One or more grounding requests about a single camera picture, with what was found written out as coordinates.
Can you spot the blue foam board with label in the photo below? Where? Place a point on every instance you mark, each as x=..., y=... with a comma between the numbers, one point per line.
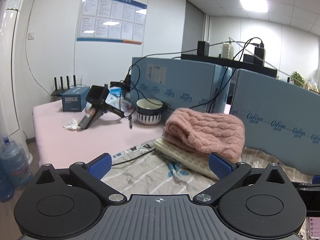
x=180, y=80

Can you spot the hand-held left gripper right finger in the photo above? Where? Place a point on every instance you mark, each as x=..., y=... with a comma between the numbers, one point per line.
x=220, y=167

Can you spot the pink knitted hat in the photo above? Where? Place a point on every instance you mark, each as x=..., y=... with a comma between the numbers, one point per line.
x=207, y=130

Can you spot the crumpled white tissue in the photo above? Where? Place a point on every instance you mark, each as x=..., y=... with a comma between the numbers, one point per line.
x=72, y=125

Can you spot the black clip mount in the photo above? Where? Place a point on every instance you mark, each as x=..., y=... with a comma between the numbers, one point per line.
x=122, y=83

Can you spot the white striped bowl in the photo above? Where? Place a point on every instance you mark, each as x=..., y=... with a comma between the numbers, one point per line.
x=149, y=115

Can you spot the grey pen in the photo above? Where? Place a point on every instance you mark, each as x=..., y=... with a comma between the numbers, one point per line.
x=130, y=122

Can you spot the blue water jug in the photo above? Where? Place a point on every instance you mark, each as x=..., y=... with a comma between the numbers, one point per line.
x=15, y=161
x=5, y=188

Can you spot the pink printed sheet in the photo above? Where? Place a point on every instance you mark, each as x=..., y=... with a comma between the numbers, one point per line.
x=312, y=228

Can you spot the small black box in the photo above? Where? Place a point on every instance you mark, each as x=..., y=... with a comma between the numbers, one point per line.
x=248, y=58

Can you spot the cream knitted sweater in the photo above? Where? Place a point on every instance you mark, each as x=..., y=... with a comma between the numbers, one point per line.
x=175, y=152

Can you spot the black shelf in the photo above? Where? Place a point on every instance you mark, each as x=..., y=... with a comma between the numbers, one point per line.
x=225, y=63

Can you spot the white light switch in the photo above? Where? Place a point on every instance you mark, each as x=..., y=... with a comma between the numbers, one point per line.
x=31, y=35

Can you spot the white floor air conditioner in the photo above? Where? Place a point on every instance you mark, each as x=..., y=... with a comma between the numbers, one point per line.
x=10, y=55

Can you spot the black adapter box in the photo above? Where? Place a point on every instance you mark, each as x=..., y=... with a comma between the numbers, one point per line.
x=203, y=48

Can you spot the wall poster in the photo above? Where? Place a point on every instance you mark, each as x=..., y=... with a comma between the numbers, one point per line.
x=112, y=17

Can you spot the tall black charger box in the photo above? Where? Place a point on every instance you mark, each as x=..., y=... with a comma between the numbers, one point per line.
x=259, y=55

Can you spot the white bottle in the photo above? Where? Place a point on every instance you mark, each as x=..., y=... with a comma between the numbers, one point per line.
x=227, y=50

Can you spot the printed blanket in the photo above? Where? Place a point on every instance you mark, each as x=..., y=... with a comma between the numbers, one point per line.
x=150, y=177

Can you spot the ceiling light panel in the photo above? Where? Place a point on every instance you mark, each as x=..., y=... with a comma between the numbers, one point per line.
x=253, y=4

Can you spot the black router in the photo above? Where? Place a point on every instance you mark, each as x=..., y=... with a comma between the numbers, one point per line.
x=56, y=92

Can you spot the blue cardboard box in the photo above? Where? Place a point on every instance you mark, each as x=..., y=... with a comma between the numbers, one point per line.
x=73, y=100

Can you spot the potted plant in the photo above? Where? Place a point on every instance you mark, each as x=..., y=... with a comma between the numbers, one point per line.
x=297, y=78

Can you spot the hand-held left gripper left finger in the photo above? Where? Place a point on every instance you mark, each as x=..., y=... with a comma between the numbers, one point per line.
x=99, y=167

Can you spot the white and blue plastic bag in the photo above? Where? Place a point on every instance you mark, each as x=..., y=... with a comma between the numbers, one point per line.
x=117, y=102

